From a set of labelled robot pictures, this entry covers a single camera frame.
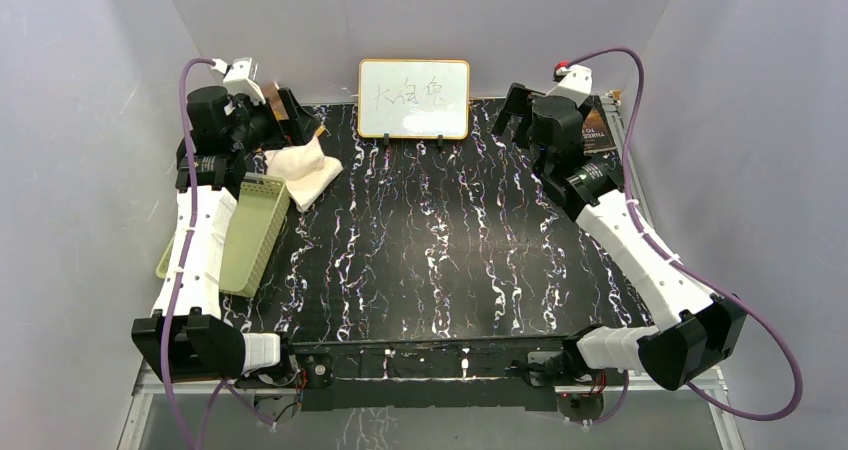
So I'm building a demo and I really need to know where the green perforated plastic basket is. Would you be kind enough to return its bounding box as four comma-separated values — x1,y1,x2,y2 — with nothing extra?
177,172,290,311

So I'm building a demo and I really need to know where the aluminium base frame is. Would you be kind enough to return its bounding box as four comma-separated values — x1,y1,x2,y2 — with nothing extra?
119,368,743,449

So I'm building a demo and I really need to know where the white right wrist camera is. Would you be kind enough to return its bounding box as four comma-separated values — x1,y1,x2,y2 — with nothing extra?
547,61,592,106

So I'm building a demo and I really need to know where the brown and yellow cloth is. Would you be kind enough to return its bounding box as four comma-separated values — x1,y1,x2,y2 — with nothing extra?
261,82,288,121

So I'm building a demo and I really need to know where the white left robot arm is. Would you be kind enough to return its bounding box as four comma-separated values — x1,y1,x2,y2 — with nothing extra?
131,86,320,386

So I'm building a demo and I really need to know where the small framed whiteboard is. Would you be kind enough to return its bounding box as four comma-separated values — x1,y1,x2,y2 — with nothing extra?
357,59,471,140

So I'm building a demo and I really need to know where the white towel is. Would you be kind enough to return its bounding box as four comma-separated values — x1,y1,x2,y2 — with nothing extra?
265,136,343,213

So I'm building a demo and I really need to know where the dark paperback book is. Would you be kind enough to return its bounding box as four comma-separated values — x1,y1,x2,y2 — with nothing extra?
582,95,616,154

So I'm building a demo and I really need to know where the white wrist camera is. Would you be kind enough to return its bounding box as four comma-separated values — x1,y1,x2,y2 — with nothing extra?
547,61,592,106
212,57,267,105

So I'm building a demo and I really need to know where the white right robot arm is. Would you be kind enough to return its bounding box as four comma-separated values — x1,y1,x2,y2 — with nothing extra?
492,83,746,390

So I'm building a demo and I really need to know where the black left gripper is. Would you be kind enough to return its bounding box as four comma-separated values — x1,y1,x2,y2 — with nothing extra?
227,89,319,158

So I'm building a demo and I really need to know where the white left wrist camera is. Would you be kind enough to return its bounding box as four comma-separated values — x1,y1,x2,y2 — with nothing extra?
212,57,267,105

